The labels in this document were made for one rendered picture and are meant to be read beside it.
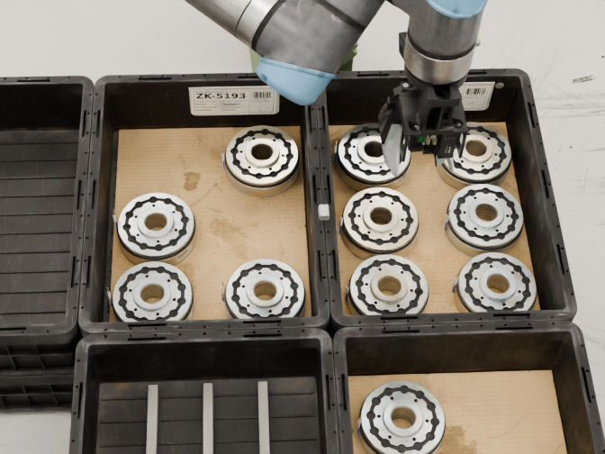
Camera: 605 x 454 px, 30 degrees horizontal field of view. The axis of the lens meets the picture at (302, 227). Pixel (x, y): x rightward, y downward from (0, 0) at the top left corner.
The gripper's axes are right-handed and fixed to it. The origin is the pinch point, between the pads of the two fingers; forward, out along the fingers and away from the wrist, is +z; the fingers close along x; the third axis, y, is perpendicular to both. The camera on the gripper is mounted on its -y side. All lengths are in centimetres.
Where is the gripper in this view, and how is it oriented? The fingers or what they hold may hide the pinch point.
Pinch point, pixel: (414, 155)
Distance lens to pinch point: 143.4
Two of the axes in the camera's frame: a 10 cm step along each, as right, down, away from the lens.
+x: 9.9, -0.7, 0.8
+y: 1.0, 8.3, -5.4
